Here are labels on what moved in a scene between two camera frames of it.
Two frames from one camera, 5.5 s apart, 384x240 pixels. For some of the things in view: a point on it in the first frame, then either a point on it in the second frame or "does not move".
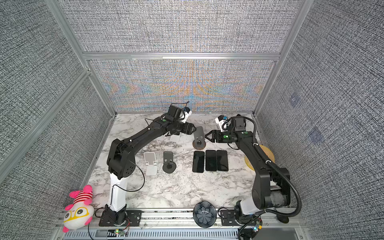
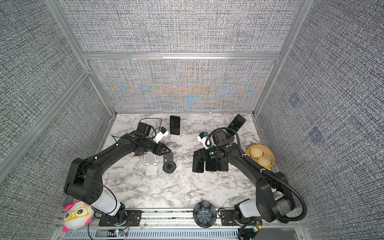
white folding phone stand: x=151 y=166 does not move
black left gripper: x=189 y=131 → x=160 y=148
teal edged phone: x=211 y=160 does not move
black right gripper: x=215 y=132 → x=203 y=153
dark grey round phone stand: x=169 y=166 does not move
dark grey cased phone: x=198 y=137 → x=223 y=166
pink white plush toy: x=80 y=213 does not move
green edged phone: x=222 y=160 → x=237 y=122
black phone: x=198 y=162 does not move
